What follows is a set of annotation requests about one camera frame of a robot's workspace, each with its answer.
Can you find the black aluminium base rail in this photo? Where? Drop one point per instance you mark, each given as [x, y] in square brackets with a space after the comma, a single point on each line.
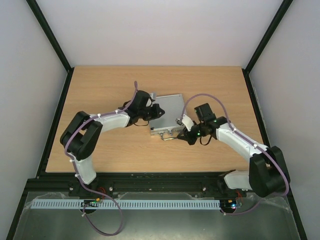
[196, 184]

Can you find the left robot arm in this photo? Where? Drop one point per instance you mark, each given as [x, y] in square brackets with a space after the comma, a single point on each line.
[80, 137]

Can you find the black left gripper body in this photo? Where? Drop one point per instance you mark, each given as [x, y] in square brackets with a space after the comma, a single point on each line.
[149, 115]

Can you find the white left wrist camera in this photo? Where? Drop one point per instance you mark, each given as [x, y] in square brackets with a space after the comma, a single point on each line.
[151, 99]

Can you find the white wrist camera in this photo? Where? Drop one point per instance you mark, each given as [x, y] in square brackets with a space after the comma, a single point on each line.
[151, 99]
[185, 121]

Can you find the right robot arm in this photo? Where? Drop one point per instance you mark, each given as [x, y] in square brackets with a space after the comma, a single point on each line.
[267, 172]

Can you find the aluminium poker case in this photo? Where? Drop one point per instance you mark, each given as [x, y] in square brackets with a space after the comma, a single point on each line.
[166, 126]

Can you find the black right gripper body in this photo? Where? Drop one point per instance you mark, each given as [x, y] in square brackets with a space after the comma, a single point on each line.
[188, 135]

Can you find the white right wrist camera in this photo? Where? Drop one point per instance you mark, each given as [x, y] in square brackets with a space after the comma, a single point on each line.
[185, 121]

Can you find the light blue cable duct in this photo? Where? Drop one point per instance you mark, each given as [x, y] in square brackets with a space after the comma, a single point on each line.
[126, 204]

